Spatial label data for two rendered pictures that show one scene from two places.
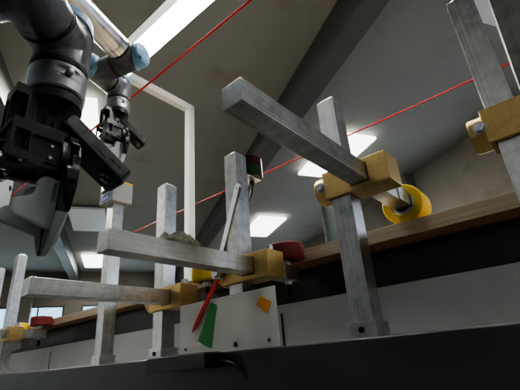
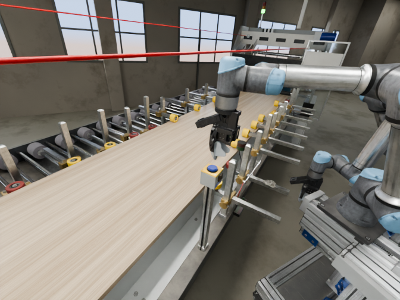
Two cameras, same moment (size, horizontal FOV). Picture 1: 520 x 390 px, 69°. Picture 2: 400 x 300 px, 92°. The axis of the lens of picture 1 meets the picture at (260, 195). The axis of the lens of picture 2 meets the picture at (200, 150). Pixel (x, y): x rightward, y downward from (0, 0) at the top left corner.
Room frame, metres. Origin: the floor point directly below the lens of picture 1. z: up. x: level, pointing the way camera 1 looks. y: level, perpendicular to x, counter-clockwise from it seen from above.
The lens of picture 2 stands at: (1.24, 1.07, 1.68)
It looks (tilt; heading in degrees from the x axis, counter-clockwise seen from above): 30 degrees down; 260
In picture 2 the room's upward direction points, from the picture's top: 5 degrees clockwise
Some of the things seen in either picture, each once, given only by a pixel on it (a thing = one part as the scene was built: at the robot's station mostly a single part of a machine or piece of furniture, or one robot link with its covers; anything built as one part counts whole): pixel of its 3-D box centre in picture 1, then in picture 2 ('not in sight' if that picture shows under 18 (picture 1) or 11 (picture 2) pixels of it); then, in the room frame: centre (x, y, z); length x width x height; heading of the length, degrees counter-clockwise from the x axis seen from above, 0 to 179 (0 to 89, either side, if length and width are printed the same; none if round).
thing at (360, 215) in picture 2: not in sight; (360, 205); (0.42, 0.56, 1.09); 0.15 x 0.15 x 0.10
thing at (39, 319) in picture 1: (39, 330); not in sight; (1.60, 0.93, 0.85); 0.08 x 0.08 x 0.11
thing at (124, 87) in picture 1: (118, 89); (231, 77); (1.06, 0.46, 1.58); 0.09 x 0.08 x 0.11; 159
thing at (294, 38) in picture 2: not in sight; (270, 86); (-0.64, -2.54, 0.95); 1.65 x 0.70 x 1.90; 141
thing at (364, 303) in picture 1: (349, 219); (253, 158); (0.60, -0.14, 0.88); 0.03 x 0.03 x 0.48; 51
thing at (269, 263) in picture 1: (250, 270); (242, 175); (0.74, 0.03, 0.85); 0.13 x 0.06 x 0.05; 51
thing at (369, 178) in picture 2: not in sight; (375, 186); (0.42, 0.56, 1.20); 0.13 x 0.12 x 0.14; 69
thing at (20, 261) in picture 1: (11, 313); not in sight; (1.54, 1.02, 0.92); 0.03 x 0.03 x 0.48; 51
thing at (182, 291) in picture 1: (170, 299); (227, 199); (0.90, 0.23, 0.83); 0.13 x 0.06 x 0.05; 51
